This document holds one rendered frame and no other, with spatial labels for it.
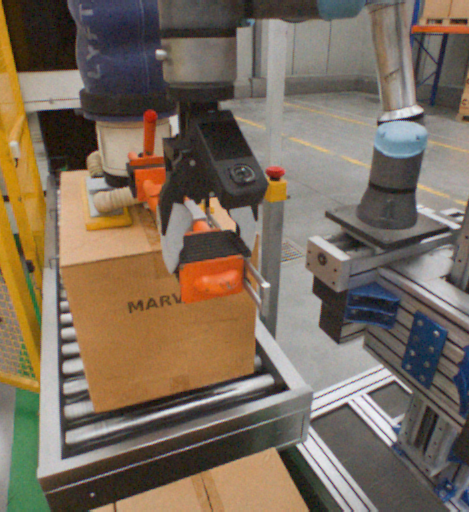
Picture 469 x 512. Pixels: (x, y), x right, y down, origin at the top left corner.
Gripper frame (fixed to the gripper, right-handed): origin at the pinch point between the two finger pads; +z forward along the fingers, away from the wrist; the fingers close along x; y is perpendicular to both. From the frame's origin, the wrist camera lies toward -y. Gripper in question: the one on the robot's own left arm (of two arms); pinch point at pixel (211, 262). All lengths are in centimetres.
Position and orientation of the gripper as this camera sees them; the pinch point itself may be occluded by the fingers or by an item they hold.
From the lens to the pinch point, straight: 50.1
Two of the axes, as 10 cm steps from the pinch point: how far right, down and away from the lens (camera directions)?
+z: 0.0, 8.8, 4.8
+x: -9.4, 1.7, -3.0
